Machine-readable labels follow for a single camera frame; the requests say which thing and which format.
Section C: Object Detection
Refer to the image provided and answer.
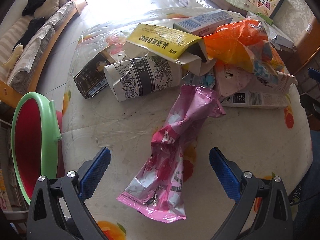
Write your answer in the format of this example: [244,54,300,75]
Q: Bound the green red trash bin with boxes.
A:
[11,92,65,204]

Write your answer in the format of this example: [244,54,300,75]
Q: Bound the white cardboard box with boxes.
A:
[269,25,296,51]

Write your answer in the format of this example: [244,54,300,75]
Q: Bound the black clothes on sofa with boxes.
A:
[12,17,46,50]

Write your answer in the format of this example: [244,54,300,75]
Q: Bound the orange print tablecloth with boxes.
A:
[62,7,313,239]

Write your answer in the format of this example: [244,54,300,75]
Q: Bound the blue white toothpaste box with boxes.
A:
[173,10,232,37]

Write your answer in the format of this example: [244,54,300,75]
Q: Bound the black cigarette box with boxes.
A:
[74,49,115,99]

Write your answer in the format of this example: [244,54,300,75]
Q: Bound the black jacket on backrest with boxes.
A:
[22,0,46,16]

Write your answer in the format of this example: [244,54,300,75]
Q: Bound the cream plush toy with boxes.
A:
[2,44,23,71]

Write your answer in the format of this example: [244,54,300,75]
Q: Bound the yellow iced tea carton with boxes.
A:
[264,44,285,72]

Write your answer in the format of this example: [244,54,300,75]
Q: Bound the green toy on box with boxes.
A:
[257,12,273,25]

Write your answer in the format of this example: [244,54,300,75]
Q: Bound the patterned paper coffee cup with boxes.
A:
[105,55,182,102]

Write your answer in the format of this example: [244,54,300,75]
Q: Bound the yellow medicine box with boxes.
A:
[123,23,216,76]

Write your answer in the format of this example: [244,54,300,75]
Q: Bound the striped wooden sofa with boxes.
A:
[1,0,78,108]

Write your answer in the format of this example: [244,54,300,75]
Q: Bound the pink snack wrapper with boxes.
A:
[117,85,225,223]

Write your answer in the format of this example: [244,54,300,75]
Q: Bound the bookshelf with children books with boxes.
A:
[0,122,28,212]

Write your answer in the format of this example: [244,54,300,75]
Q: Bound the orange plastic snack bag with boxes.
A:
[203,19,268,73]

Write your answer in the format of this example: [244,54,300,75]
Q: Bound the white milk carton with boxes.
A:
[221,91,290,109]

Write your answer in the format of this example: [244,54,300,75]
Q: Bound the beige cushion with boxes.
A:
[34,0,60,19]

